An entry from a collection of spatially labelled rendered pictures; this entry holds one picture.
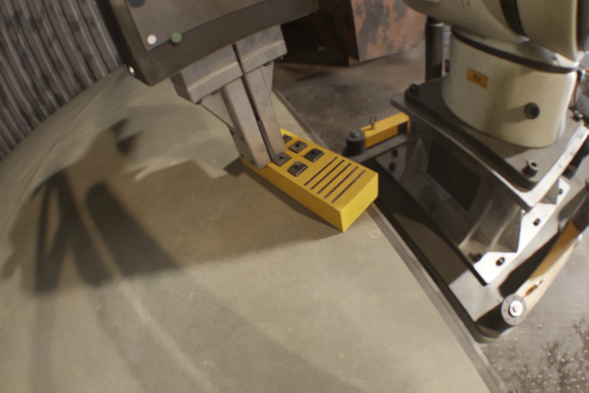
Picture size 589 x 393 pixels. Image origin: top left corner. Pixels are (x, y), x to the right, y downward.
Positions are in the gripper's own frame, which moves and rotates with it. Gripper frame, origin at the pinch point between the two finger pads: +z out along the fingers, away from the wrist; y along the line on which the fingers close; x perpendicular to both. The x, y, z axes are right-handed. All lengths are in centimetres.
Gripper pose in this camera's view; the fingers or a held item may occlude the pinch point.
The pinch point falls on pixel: (257, 137)
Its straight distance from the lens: 38.1
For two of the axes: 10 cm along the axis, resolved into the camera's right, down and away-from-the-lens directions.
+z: 2.2, 7.1, 6.7
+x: -6.6, -3.9, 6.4
